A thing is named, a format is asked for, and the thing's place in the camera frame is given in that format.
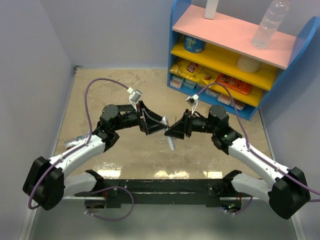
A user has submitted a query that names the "small white box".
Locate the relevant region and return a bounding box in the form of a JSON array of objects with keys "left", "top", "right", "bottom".
[
  {"left": 169, "top": 75, "right": 185, "bottom": 89},
  {"left": 183, "top": 78, "right": 197, "bottom": 90},
  {"left": 230, "top": 99, "right": 246, "bottom": 111},
  {"left": 205, "top": 88, "right": 220, "bottom": 99},
  {"left": 217, "top": 94, "right": 232, "bottom": 106}
]

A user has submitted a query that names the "white remote control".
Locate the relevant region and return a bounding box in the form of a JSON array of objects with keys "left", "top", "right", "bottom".
[{"left": 161, "top": 116, "right": 176, "bottom": 152}]

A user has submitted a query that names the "red snack packet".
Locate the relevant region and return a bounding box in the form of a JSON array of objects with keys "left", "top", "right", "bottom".
[{"left": 64, "top": 134, "right": 89, "bottom": 150}]

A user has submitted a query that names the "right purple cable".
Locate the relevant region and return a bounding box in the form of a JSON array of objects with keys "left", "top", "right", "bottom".
[{"left": 196, "top": 81, "right": 320, "bottom": 196}]

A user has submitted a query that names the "small white box leftmost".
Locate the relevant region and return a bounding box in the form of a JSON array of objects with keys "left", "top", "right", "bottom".
[{"left": 169, "top": 75, "right": 185, "bottom": 89}]

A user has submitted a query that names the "blue shelf unit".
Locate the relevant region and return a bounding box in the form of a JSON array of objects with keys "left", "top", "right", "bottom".
[{"left": 168, "top": 0, "right": 320, "bottom": 120}]

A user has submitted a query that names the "white bottle on shelf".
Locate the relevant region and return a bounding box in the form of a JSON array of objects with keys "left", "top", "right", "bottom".
[{"left": 204, "top": 0, "right": 219, "bottom": 20}]

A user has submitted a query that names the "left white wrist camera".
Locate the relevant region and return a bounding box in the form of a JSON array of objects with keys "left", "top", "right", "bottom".
[{"left": 127, "top": 87, "right": 143, "bottom": 110}]

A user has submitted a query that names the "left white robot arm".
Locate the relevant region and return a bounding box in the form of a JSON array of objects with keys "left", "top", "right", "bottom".
[{"left": 22, "top": 100, "right": 168, "bottom": 211}]

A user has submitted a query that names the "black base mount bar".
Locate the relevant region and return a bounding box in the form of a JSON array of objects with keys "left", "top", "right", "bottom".
[{"left": 75, "top": 170, "right": 239, "bottom": 208}]

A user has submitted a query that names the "yellow Lays chips bag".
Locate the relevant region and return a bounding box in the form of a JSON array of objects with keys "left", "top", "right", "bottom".
[{"left": 170, "top": 58, "right": 221, "bottom": 86}]

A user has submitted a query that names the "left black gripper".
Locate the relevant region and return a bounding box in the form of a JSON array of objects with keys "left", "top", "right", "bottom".
[{"left": 113, "top": 101, "right": 167, "bottom": 135}]

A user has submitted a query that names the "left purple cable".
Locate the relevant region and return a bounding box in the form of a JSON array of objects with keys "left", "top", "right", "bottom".
[{"left": 27, "top": 77, "right": 133, "bottom": 210}]

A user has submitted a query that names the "blue snack can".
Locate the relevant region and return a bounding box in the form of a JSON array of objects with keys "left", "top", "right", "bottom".
[{"left": 183, "top": 35, "right": 206, "bottom": 53}]

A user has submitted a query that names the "white paper roll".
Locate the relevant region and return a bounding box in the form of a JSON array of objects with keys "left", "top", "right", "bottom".
[{"left": 236, "top": 54, "right": 262, "bottom": 73}]

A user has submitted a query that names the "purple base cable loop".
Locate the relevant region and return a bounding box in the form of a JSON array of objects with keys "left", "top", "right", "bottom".
[{"left": 83, "top": 186, "right": 136, "bottom": 221}]

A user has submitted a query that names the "clear plastic water bottle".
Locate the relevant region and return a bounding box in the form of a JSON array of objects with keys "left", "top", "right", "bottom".
[{"left": 251, "top": 0, "right": 291, "bottom": 49}]

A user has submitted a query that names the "orange snack box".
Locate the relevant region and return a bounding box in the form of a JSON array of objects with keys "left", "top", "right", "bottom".
[{"left": 216, "top": 73, "right": 253, "bottom": 95}]

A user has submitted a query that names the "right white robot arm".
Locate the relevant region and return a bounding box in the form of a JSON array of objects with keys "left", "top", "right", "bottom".
[{"left": 164, "top": 105, "right": 311, "bottom": 220}]

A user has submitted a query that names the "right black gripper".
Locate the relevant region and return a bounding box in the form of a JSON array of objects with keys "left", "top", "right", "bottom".
[{"left": 165, "top": 109, "right": 217, "bottom": 139}]

